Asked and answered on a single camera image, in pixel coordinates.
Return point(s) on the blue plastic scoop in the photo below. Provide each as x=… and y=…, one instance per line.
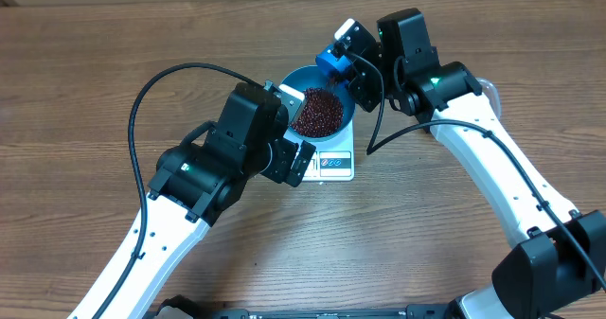
x=330, y=65

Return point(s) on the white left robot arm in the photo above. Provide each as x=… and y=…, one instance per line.
x=193, y=184

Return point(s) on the red beans in bowl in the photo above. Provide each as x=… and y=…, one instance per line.
x=322, y=115

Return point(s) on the blue plastic bowl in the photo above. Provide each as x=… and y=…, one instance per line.
x=311, y=77

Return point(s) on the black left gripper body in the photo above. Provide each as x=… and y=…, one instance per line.
x=276, y=166

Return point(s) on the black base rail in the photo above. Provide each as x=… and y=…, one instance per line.
x=181, y=307

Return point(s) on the white kitchen scale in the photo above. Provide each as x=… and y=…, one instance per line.
x=333, y=160

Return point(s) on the clear plastic bean container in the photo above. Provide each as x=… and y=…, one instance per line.
x=490, y=90

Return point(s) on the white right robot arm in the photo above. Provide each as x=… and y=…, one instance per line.
x=557, y=253

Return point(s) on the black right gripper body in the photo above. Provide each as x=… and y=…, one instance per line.
x=366, y=89

